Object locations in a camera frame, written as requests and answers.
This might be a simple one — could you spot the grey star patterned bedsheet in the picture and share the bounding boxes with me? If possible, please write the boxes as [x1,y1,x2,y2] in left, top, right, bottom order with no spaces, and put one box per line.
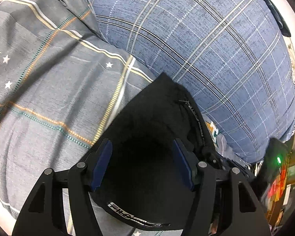
[0,0,249,236]

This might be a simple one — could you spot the black device with green light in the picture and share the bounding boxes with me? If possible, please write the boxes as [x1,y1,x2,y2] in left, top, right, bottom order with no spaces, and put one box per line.
[254,138,288,200]

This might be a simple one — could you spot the blue plaid pillow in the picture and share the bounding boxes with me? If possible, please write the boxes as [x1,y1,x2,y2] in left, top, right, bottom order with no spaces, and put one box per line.
[89,0,295,163]

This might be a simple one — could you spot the black pants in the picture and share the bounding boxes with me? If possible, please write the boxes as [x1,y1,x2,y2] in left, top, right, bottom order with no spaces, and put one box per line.
[91,74,222,235]

